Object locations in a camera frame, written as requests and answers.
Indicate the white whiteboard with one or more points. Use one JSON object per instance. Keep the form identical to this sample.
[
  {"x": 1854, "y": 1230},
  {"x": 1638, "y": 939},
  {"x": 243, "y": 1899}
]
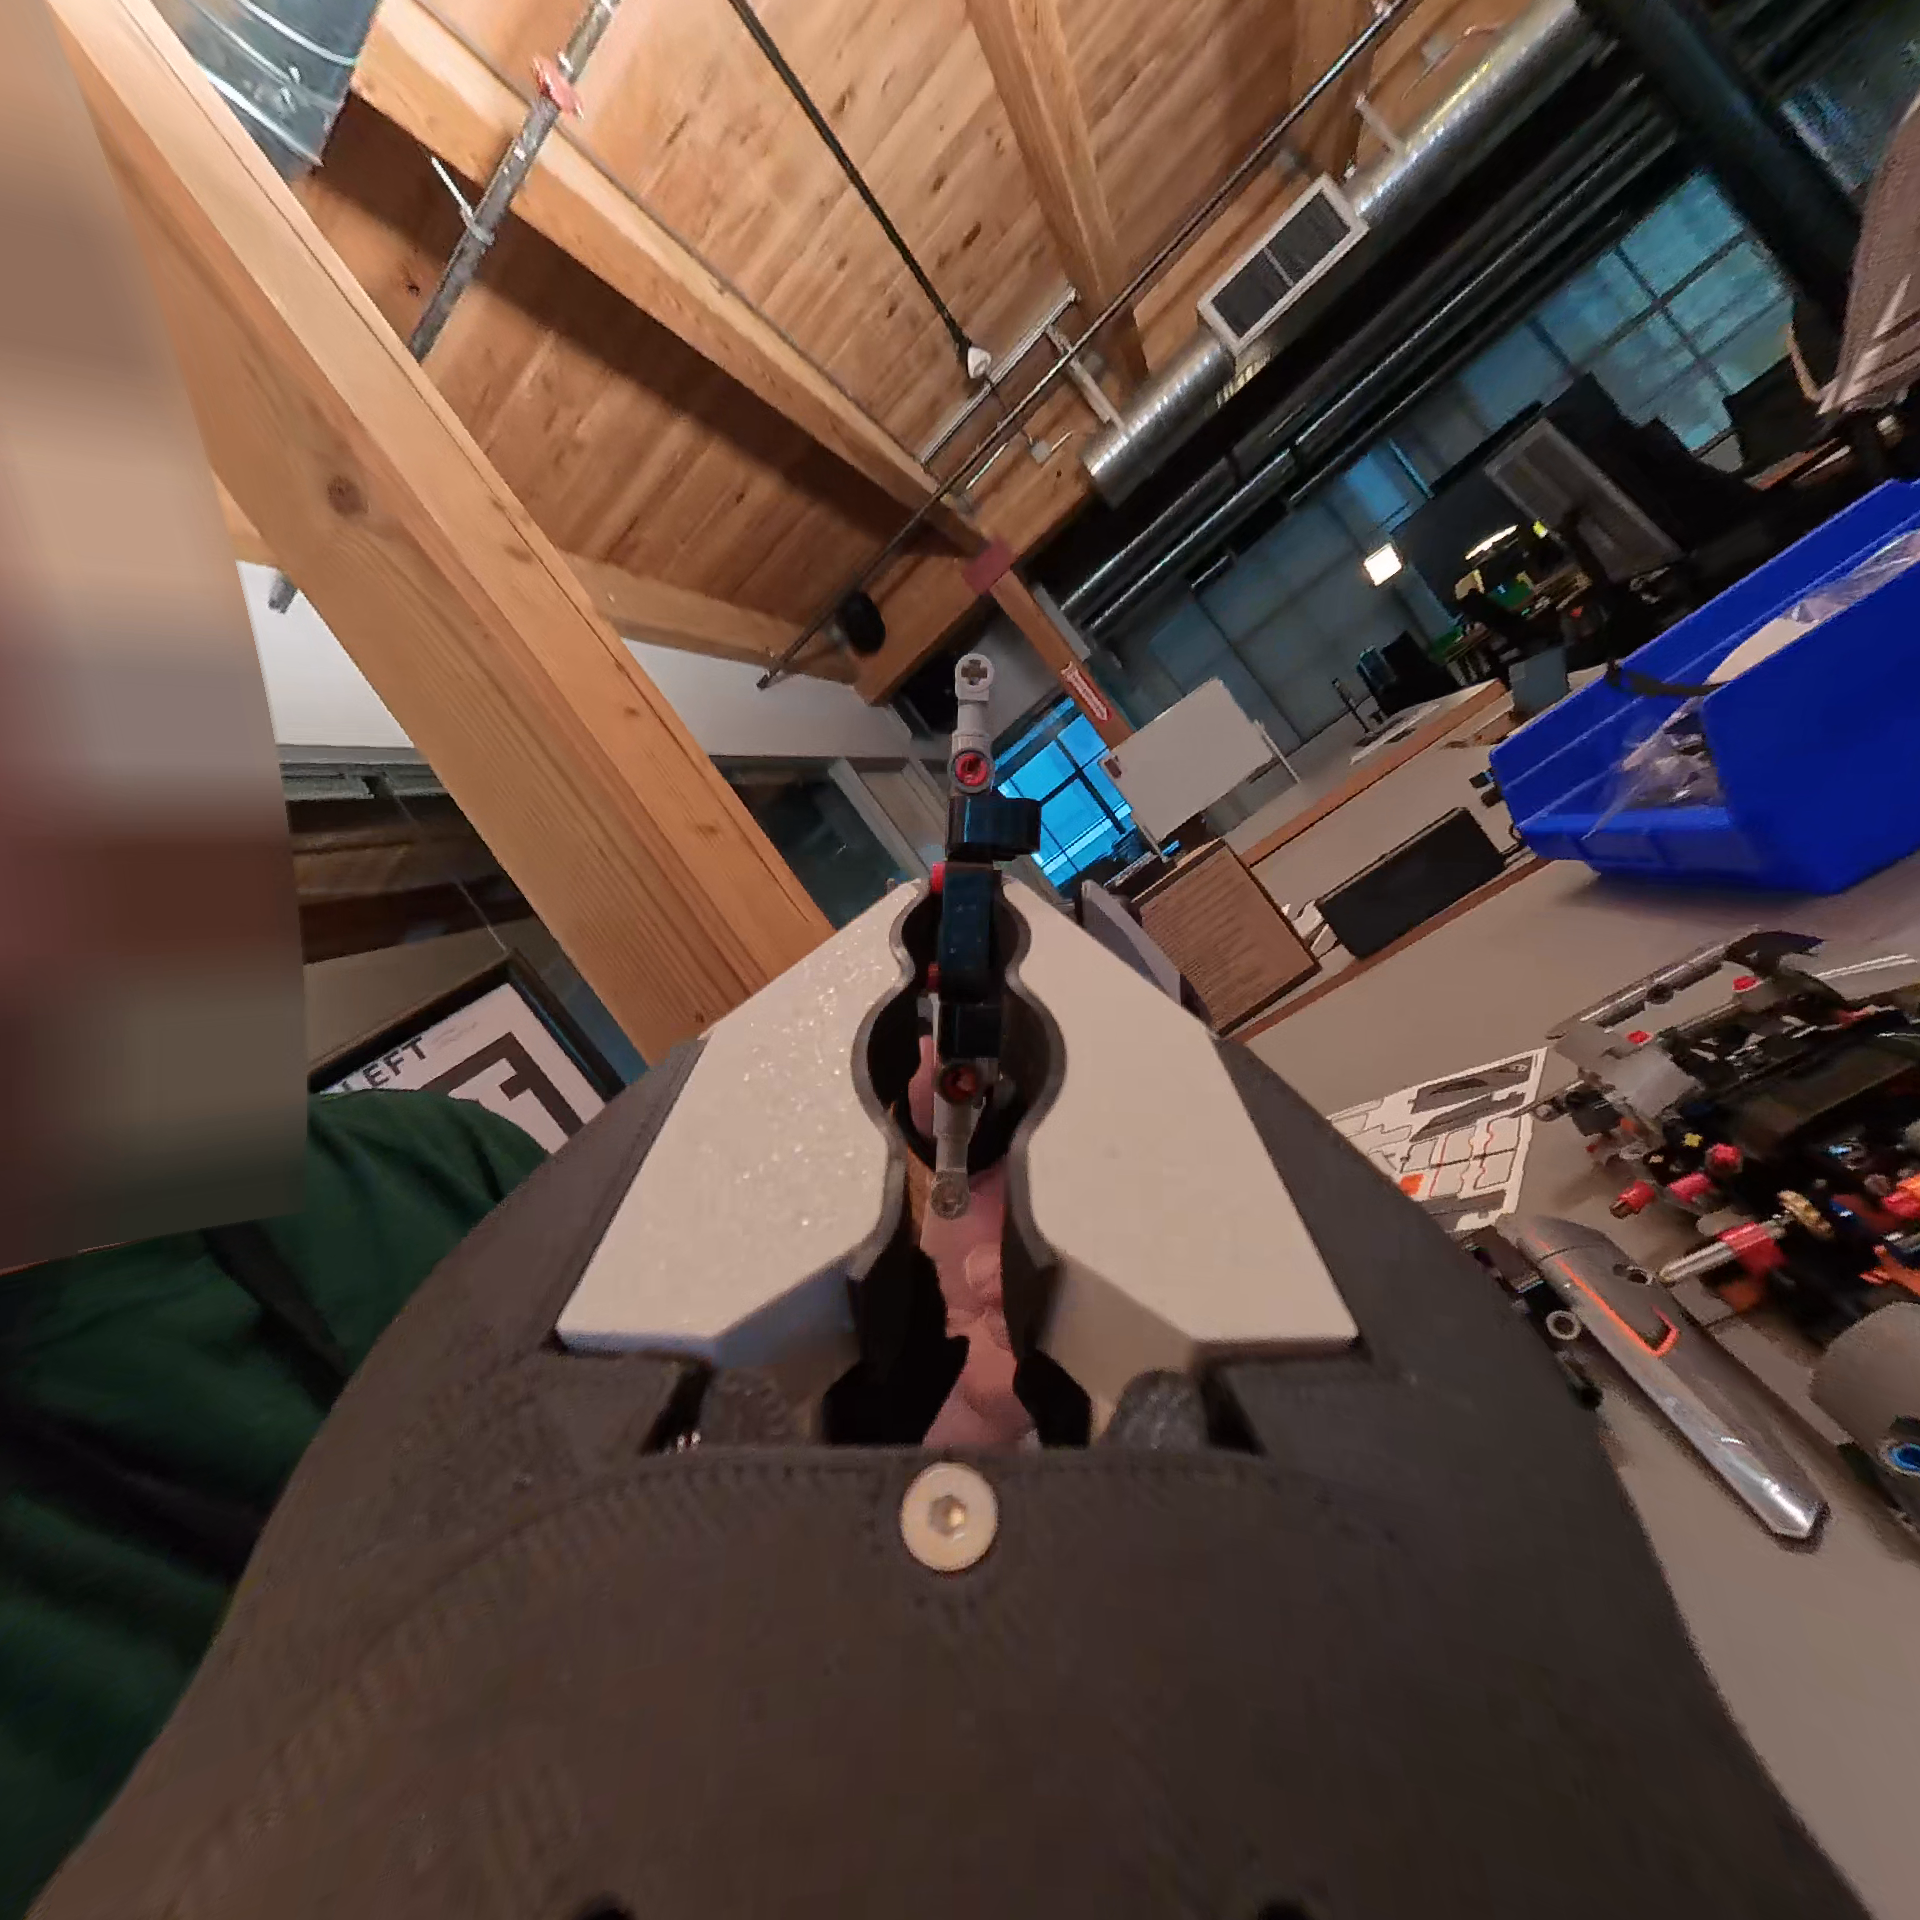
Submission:
[{"x": 1199, "y": 748}]

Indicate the white sticker sheet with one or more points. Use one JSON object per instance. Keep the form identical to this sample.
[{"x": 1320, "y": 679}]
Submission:
[{"x": 1454, "y": 1139}]

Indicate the blue plastic bin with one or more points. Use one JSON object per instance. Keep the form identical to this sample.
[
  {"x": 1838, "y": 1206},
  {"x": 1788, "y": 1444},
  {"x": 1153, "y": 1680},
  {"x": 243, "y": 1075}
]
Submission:
[{"x": 1799, "y": 782}]

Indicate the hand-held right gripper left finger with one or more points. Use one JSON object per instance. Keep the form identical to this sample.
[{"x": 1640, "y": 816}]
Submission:
[{"x": 735, "y": 1185}]

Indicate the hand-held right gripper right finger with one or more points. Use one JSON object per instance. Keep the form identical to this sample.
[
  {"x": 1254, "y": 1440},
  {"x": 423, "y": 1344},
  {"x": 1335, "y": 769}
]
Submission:
[{"x": 1186, "y": 1185}]

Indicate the clear plastic bags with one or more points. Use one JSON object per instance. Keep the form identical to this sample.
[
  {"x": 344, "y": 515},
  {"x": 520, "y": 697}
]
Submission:
[{"x": 1666, "y": 748}]

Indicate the wooden pillar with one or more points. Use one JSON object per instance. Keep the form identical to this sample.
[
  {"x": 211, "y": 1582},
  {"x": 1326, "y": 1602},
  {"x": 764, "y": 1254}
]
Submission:
[{"x": 453, "y": 568}]

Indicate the large lego vehicle model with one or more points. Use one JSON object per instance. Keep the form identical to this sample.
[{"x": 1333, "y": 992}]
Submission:
[{"x": 1770, "y": 1065}]

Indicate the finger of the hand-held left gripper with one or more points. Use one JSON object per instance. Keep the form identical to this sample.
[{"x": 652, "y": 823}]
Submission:
[{"x": 1118, "y": 923}]

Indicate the grey orange-striped lego wing panels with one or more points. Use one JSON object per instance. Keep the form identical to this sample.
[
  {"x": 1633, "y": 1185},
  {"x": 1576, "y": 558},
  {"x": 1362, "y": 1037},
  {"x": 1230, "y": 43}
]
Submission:
[{"x": 1725, "y": 1440}]

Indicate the metal duct with vent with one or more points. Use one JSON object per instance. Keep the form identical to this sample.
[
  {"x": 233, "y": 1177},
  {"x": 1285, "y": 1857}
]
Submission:
[{"x": 1170, "y": 420}]

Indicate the small black grey lego subassembly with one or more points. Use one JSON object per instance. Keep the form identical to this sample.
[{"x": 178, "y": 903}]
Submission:
[{"x": 966, "y": 914}]

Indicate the brown wooden box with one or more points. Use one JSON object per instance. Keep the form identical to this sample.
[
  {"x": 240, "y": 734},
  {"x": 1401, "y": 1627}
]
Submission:
[{"x": 1230, "y": 939}]

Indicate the black rectangular box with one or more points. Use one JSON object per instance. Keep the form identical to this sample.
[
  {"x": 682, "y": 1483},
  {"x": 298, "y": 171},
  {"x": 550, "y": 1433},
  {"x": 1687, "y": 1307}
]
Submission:
[{"x": 1411, "y": 885}]

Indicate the black framed marker board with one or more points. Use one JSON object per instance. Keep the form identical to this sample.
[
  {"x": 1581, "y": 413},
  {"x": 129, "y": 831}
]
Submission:
[{"x": 494, "y": 1079}]

